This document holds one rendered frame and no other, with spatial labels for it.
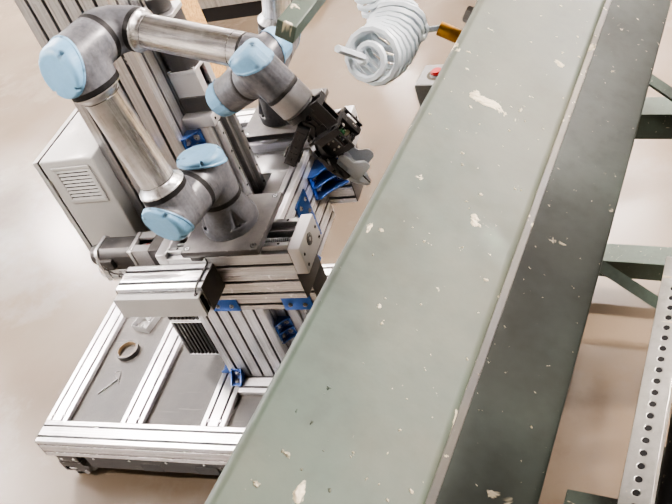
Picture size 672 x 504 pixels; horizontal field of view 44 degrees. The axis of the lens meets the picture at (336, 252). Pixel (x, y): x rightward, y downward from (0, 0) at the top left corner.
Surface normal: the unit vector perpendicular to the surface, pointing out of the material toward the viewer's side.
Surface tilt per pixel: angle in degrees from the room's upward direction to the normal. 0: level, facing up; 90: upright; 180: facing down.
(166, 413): 0
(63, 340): 0
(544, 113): 30
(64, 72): 83
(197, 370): 0
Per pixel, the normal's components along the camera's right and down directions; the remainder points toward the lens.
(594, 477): -0.29, -0.72
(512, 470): 0.20, -0.58
